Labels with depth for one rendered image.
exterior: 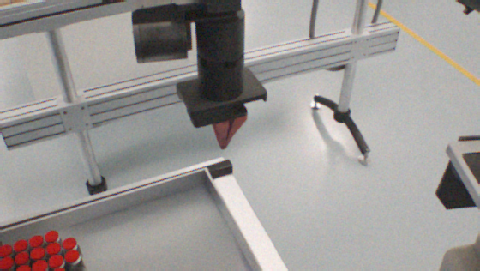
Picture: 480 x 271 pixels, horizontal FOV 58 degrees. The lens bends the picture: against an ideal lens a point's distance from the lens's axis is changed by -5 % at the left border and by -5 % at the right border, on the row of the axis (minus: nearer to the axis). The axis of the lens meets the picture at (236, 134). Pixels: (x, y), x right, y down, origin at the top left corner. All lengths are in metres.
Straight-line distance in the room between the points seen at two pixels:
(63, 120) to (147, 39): 1.12
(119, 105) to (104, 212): 0.89
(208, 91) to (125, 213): 0.28
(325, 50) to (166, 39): 1.38
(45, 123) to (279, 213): 0.95
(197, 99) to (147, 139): 1.65
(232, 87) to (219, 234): 0.25
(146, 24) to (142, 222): 0.34
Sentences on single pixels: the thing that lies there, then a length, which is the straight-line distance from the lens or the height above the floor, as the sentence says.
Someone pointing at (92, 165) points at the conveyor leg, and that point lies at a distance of 1.77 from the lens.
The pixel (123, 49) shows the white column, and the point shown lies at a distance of 2.17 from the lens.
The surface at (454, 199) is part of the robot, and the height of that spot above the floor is 0.91.
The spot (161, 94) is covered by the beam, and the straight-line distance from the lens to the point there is 1.62.
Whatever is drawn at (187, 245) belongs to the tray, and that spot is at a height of 0.88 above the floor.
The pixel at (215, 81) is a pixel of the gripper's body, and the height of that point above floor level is 1.14.
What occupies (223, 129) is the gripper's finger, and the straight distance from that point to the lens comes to 0.57.
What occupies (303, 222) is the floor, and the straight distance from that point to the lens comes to 1.84.
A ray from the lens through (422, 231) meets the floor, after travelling 1.94.
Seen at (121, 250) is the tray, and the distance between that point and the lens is 0.70.
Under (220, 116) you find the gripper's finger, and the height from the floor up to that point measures 1.10.
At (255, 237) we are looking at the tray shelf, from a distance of 0.70.
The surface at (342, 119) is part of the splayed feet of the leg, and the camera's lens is 2.15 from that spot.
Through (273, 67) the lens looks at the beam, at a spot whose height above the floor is 0.50.
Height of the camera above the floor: 1.45
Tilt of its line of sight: 42 degrees down
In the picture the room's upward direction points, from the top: straight up
